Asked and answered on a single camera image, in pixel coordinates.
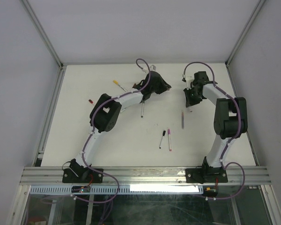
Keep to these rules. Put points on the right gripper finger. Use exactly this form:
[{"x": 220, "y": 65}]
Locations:
[
  {"x": 191, "y": 100},
  {"x": 187, "y": 91}
]

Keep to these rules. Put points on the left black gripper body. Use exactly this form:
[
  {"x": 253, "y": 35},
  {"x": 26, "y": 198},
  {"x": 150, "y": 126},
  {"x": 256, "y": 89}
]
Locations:
[{"x": 159, "y": 85}]

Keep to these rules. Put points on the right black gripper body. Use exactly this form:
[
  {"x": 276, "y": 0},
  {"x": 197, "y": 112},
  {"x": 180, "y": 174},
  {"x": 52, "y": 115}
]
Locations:
[{"x": 197, "y": 96}]

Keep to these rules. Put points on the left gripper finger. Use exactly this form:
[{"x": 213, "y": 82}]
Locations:
[
  {"x": 164, "y": 85},
  {"x": 163, "y": 90}
]

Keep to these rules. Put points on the green capped marker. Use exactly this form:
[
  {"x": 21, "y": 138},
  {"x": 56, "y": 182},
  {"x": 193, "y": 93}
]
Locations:
[{"x": 142, "y": 109}]

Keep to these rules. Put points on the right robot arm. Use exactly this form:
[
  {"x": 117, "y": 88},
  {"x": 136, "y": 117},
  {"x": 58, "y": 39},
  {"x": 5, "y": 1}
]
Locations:
[{"x": 230, "y": 122}]

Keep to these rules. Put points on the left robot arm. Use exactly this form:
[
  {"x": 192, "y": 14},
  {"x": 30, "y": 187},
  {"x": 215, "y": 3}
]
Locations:
[{"x": 103, "y": 119}]

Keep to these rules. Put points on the grey purple pen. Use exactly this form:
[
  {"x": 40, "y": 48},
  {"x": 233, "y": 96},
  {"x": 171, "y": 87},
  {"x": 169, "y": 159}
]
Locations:
[{"x": 182, "y": 120}]

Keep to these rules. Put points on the black capped thin pen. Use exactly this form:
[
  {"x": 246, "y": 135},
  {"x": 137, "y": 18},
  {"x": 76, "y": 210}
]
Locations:
[{"x": 163, "y": 135}]

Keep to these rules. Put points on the yellow capped marker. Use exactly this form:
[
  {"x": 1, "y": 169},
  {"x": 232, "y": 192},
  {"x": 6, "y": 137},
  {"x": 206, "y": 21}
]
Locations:
[{"x": 119, "y": 85}]

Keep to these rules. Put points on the purple capped marker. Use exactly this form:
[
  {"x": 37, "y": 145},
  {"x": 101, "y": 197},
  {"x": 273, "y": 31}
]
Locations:
[{"x": 169, "y": 139}]

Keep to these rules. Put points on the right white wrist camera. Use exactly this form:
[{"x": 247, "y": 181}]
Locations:
[{"x": 187, "y": 79}]

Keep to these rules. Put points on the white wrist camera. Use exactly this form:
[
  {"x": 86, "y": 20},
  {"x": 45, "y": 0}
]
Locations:
[
  {"x": 187, "y": 79},
  {"x": 153, "y": 68}
]

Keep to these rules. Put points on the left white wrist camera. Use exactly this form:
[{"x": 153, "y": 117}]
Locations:
[{"x": 153, "y": 68}]

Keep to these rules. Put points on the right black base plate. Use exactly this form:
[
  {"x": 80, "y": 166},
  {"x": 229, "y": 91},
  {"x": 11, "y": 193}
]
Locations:
[{"x": 201, "y": 176}]

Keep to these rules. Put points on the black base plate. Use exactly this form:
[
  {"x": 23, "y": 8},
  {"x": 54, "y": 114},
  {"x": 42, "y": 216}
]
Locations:
[
  {"x": 87, "y": 176},
  {"x": 201, "y": 176}
]

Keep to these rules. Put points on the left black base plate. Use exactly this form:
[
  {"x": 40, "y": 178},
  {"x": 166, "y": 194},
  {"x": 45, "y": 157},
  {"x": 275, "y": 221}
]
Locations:
[{"x": 87, "y": 176}]

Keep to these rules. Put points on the aluminium front rail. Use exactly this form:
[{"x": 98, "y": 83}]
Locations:
[{"x": 248, "y": 175}]

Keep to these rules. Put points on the slotted grey cable duct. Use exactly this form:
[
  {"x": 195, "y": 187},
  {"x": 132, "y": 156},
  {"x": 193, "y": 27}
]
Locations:
[{"x": 133, "y": 189}]

